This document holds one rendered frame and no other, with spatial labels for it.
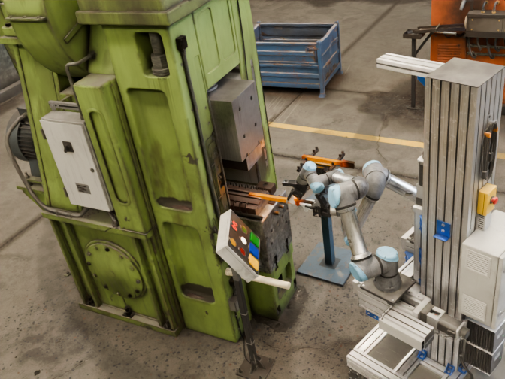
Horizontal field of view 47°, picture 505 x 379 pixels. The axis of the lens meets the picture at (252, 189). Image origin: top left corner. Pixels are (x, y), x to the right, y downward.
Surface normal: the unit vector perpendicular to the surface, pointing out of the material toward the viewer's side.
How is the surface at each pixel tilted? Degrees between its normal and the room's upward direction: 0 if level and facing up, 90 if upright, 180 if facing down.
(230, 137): 90
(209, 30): 90
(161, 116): 89
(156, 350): 0
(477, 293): 90
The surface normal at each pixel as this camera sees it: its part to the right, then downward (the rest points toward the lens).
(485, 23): -0.50, 0.53
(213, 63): 0.89, 0.14
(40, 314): -0.14, -0.83
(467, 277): -0.71, 0.47
